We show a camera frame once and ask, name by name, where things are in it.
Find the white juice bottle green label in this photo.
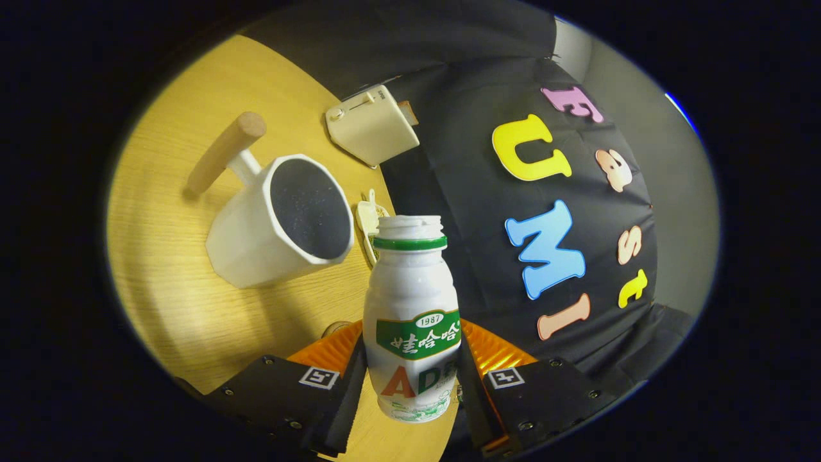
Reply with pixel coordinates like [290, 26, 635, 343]
[362, 216, 462, 424]

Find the cream toaster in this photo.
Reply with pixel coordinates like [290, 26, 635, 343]
[325, 85, 421, 169]

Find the black backdrop cloth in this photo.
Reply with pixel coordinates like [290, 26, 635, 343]
[244, 0, 706, 450]

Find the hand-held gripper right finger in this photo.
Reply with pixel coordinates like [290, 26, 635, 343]
[458, 319, 620, 458]

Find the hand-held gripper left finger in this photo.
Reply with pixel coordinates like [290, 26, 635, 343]
[176, 320, 369, 459]

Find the white cup wooden handle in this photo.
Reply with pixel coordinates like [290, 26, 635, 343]
[186, 112, 355, 289]

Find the white divided bean dish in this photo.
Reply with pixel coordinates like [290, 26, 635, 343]
[356, 189, 391, 267]

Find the wooden table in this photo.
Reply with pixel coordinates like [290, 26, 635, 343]
[106, 33, 459, 462]

